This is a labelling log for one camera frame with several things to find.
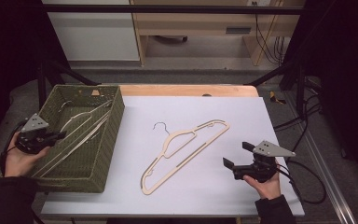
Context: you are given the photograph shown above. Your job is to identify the black stand legs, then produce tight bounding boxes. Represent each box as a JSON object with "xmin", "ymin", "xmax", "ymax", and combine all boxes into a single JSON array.
[
  {"xmin": 247, "ymin": 58, "xmax": 307, "ymax": 117},
  {"xmin": 36, "ymin": 58, "xmax": 102, "ymax": 108}
]

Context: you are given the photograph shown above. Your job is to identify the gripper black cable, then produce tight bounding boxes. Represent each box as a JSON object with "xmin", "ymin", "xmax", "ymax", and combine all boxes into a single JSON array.
[
  {"xmin": 0, "ymin": 120, "xmax": 27, "ymax": 176},
  {"xmin": 274, "ymin": 159, "xmax": 327, "ymax": 205}
]

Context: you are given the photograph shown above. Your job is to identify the black floor cables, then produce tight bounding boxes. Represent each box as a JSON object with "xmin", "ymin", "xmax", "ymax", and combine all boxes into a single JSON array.
[{"xmin": 272, "ymin": 76, "xmax": 324, "ymax": 153}]

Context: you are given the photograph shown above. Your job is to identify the grey desk label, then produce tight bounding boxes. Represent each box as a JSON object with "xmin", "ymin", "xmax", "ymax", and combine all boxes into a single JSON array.
[{"xmin": 225, "ymin": 26, "xmax": 253, "ymax": 35}]

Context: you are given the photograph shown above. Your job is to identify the beige wooden desk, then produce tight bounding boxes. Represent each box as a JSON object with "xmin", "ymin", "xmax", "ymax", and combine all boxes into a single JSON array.
[{"xmin": 130, "ymin": 0, "xmax": 306, "ymax": 67}]

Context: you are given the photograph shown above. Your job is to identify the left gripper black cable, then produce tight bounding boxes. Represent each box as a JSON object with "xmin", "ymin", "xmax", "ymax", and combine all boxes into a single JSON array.
[{"xmin": 0, "ymin": 120, "xmax": 27, "ymax": 176}]

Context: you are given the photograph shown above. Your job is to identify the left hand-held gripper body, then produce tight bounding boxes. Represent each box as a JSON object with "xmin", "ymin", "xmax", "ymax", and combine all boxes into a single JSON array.
[{"xmin": 14, "ymin": 113, "xmax": 51, "ymax": 155}]

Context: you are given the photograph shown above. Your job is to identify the black hanging cables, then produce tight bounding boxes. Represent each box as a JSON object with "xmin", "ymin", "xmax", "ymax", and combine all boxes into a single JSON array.
[{"xmin": 254, "ymin": 13, "xmax": 291, "ymax": 65}]

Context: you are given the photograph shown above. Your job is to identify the black metal crossbar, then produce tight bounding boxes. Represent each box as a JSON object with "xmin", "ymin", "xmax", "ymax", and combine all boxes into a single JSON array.
[{"xmin": 42, "ymin": 4, "xmax": 306, "ymax": 16}]

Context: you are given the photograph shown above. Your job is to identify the aluminium rail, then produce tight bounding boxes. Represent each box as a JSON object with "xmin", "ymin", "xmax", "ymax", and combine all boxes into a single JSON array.
[{"xmin": 283, "ymin": 91, "xmax": 358, "ymax": 224}]

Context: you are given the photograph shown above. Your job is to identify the yellow and black tool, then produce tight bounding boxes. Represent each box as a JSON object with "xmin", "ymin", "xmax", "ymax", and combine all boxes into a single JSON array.
[{"xmin": 268, "ymin": 91, "xmax": 287, "ymax": 105}]

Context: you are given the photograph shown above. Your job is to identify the white cabinet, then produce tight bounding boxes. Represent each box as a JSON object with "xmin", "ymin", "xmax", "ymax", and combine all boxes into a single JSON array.
[{"xmin": 41, "ymin": 0, "xmax": 141, "ymax": 63}]

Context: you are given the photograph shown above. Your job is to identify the person's left hand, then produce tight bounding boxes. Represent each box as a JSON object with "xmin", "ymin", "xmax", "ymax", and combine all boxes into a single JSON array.
[{"xmin": 4, "ymin": 131, "xmax": 51, "ymax": 178}]

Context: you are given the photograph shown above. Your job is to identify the white power strip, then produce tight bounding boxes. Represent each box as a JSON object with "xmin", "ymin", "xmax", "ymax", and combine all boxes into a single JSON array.
[{"xmin": 246, "ymin": 0, "xmax": 273, "ymax": 7}]

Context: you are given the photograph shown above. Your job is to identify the black curtain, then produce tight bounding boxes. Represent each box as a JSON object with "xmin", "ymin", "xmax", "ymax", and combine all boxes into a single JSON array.
[
  {"xmin": 0, "ymin": 0, "xmax": 73, "ymax": 150},
  {"xmin": 281, "ymin": 0, "xmax": 358, "ymax": 188}
]

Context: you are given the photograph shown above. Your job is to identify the green woven basket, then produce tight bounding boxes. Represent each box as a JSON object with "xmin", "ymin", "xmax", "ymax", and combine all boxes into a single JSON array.
[{"xmin": 27, "ymin": 84, "xmax": 126, "ymax": 194}]

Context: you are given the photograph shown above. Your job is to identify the white table mat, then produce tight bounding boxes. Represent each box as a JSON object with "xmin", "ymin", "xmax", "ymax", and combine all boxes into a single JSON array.
[{"xmin": 40, "ymin": 95, "xmax": 306, "ymax": 217}]

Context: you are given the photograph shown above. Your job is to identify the person's right hand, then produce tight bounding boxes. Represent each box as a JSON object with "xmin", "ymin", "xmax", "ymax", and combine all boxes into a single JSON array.
[{"xmin": 242, "ymin": 172, "xmax": 282, "ymax": 201}]

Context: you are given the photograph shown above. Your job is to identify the beige plastic clothes hanger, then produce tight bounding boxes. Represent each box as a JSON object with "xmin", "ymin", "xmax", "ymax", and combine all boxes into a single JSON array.
[
  {"xmin": 32, "ymin": 98, "xmax": 115, "ymax": 178},
  {"xmin": 35, "ymin": 105, "xmax": 112, "ymax": 177},
  {"xmin": 140, "ymin": 119, "xmax": 231, "ymax": 197}
]

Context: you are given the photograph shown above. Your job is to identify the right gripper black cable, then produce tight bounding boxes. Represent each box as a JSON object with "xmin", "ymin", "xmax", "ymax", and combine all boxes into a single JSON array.
[{"xmin": 274, "ymin": 159, "xmax": 327, "ymax": 205}]

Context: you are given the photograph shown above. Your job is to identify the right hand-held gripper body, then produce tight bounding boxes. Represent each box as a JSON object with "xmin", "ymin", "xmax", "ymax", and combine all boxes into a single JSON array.
[{"xmin": 232, "ymin": 140, "xmax": 296, "ymax": 184}]

